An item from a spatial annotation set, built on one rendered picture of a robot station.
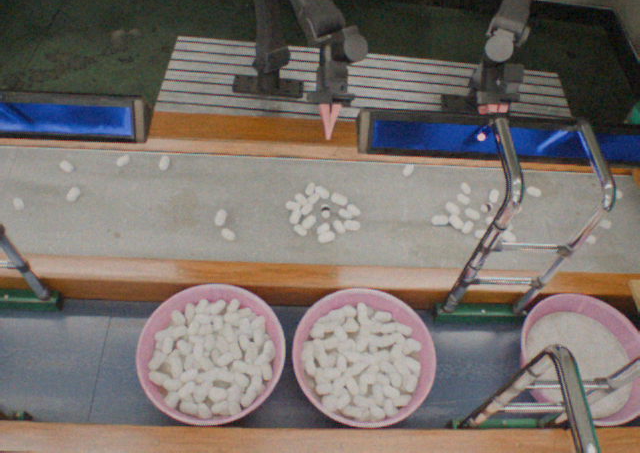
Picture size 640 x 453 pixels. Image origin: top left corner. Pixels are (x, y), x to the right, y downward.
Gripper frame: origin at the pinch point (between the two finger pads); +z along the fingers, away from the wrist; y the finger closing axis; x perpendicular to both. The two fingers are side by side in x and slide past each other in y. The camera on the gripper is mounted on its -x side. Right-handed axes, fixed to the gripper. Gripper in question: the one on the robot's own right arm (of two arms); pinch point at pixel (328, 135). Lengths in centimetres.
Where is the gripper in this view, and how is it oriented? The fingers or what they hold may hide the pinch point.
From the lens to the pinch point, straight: 119.8
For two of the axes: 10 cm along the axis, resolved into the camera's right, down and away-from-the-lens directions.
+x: -0.7, -0.9, 9.9
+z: -0.5, 10.0, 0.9
